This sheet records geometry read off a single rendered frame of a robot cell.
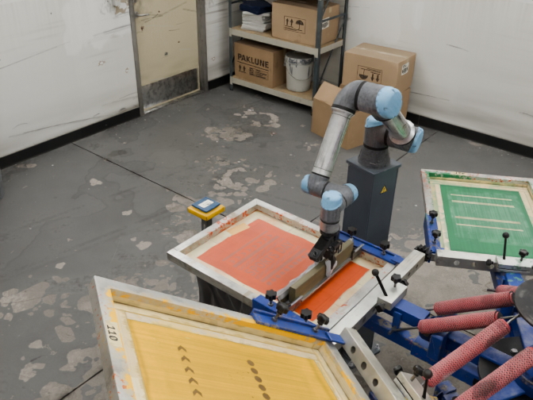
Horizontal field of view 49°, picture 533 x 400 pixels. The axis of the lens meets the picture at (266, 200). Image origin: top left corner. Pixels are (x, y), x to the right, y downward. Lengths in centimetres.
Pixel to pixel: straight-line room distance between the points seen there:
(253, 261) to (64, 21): 365
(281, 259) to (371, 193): 55
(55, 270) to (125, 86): 254
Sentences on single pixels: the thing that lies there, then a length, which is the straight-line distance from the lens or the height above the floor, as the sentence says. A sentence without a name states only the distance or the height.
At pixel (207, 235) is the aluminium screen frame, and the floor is 99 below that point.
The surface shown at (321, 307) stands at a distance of 231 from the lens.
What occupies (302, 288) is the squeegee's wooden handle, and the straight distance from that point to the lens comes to 226.
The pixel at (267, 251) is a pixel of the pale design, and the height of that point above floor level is 96.
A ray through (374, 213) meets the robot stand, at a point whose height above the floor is 97.
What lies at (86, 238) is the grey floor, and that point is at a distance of 449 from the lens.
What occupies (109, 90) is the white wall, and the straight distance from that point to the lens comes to 609.
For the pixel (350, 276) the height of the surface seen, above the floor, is 95.
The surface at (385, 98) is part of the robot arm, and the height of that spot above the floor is 167.
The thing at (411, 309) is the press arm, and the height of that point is 104.
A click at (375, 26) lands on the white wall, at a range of 636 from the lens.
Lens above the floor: 247
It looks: 31 degrees down
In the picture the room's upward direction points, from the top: 1 degrees clockwise
